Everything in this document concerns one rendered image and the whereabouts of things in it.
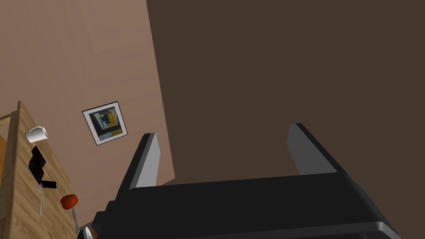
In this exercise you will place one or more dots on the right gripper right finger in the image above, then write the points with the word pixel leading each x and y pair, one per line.
pixel 310 156

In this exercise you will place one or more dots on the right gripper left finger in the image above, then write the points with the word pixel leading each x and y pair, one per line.
pixel 147 162

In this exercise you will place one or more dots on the red apple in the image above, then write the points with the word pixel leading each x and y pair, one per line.
pixel 69 201

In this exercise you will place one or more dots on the white bowl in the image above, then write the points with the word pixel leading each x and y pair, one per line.
pixel 88 233

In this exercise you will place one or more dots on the black angular object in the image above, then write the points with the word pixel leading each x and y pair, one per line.
pixel 37 163

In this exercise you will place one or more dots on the silver fork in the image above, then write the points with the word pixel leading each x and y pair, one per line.
pixel 41 199

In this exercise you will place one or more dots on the white mug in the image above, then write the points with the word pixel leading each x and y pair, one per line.
pixel 36 134

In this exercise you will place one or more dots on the wooden table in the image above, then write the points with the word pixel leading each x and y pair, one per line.
pixel 23 205

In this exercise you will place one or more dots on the framed picture on wall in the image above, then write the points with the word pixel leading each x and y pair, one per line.
pixel 105 123

